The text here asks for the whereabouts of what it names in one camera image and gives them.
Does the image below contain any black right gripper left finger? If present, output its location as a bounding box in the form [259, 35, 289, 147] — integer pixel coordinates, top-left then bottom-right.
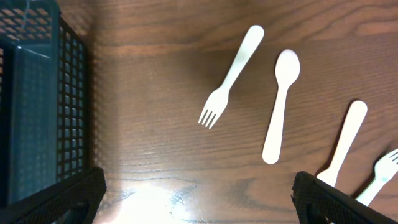
[1, 167, 106, 223]

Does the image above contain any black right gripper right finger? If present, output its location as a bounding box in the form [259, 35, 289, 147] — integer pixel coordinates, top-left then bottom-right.
[291, 171, 397, 224]

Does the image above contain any white wide-handled plastic spoon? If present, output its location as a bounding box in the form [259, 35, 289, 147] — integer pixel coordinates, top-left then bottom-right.
[262, 49, 300, 164]

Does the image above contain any white wide-handled plastic fork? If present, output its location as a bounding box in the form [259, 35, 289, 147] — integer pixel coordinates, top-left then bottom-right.
[198, 25, 265, 129]

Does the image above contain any white slim plastic fork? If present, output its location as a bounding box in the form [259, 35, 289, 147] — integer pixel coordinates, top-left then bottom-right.
[356, 149, 397, 206]

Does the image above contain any dark green plastic basket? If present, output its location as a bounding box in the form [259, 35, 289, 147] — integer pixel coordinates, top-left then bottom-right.
[1, 0, 89, 207]

